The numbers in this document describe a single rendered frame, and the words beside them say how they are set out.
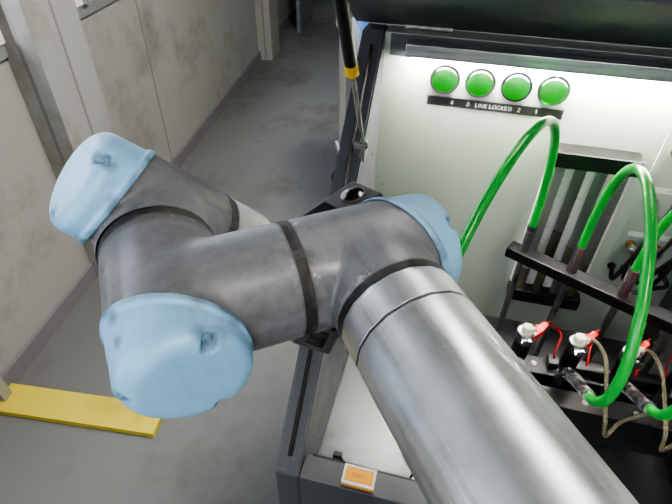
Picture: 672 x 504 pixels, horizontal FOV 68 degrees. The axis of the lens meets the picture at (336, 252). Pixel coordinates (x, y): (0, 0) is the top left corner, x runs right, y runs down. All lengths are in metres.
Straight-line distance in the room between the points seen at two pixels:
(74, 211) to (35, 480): 1.83
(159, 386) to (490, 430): 0.16
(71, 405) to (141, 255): 1.94
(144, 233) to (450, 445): 0.20
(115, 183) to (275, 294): 0.13
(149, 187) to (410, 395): 0.21
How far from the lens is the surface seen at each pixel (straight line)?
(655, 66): 0.94
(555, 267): 1.00
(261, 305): 0.28
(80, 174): 0.36
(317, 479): 0.84
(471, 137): 0.98
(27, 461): 2.19
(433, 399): 0.23
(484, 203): 0.63
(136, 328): 0.27
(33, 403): 2.30
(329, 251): 0.29
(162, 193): 0.34
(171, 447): 2.02
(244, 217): 0.40
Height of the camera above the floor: 1.71
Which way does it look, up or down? 40 degrees down
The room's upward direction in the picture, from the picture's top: 1 degrees clockwise
